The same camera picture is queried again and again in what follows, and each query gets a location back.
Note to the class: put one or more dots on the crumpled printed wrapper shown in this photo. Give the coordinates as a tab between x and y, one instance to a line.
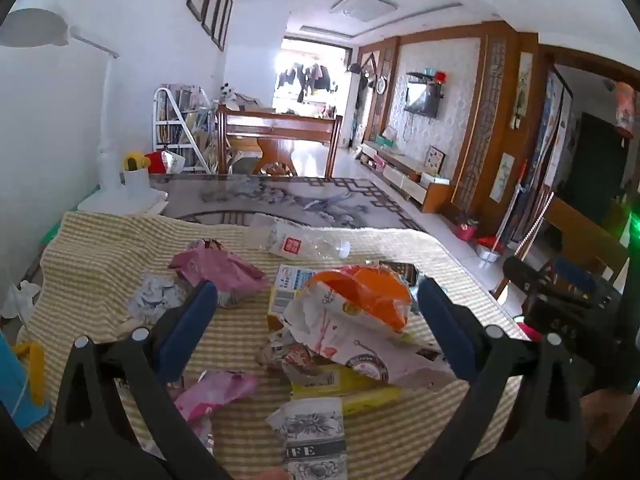
285	352

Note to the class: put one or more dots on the wooden bench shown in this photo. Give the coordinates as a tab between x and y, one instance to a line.
280	132

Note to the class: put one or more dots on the hanging laundry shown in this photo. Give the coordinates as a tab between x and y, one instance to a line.
307	80

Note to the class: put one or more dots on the white cup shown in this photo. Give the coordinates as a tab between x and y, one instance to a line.
136	185

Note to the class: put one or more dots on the blue and yellow plastic item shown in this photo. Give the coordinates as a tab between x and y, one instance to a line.
15	390

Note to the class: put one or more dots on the white step ladder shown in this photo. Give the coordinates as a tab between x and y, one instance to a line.
165	120

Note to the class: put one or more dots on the square ceiling light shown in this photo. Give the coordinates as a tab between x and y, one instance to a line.
364	6

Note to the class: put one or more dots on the clear plastic bottle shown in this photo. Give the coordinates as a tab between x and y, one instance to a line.
310	245

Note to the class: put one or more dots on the pink wrapper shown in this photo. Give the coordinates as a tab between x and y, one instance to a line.
220	270
215	392

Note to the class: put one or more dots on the dark door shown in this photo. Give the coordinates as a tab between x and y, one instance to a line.
595	165

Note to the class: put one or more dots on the striped table mat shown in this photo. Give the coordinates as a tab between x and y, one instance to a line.
100	260

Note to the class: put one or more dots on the wooden television cabinet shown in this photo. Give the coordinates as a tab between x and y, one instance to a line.
430	187

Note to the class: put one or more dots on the floral black-white paper box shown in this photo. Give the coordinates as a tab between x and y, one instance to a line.
312	430

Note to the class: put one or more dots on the small framed picture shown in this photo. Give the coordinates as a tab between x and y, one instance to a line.
435	156

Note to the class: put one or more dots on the green mat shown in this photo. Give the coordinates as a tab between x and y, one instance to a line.
52	232

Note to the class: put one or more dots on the red flower pot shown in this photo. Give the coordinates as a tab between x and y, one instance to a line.
467	230

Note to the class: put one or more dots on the wooden chair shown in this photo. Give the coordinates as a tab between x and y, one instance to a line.
580	230

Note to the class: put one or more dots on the round wall clock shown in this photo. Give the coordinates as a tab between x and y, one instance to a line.
382	83

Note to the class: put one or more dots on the orange-white paper bag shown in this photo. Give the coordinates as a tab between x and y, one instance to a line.
370	300

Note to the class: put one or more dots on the wall television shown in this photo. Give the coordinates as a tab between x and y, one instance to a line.
422	99

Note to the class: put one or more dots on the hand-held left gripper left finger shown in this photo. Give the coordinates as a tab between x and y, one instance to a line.
192	320

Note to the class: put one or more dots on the white tissue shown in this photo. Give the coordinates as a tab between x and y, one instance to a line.
22	300

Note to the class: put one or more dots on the dark cigarette pack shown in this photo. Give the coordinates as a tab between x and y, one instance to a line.
402	270

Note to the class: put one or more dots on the white desk lamp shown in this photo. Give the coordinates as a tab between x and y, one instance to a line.
107	135

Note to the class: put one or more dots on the wall scroll painting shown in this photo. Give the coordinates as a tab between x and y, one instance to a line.
522	90
502	177

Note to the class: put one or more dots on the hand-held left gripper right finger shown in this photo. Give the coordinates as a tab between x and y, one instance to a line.
445	325

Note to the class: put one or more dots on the yellow box blue-white label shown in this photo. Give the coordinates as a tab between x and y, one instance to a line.
287	292

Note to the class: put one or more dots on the panda plush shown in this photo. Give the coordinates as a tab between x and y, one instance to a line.
226	92

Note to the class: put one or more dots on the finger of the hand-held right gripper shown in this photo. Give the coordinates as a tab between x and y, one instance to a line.
575	275
525	275

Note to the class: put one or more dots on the red bag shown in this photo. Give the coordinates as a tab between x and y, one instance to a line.
156	162

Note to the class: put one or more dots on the yellow flat box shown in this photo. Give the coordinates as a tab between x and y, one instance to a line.
360	395

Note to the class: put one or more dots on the yellow toy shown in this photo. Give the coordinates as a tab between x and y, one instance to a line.
136	160

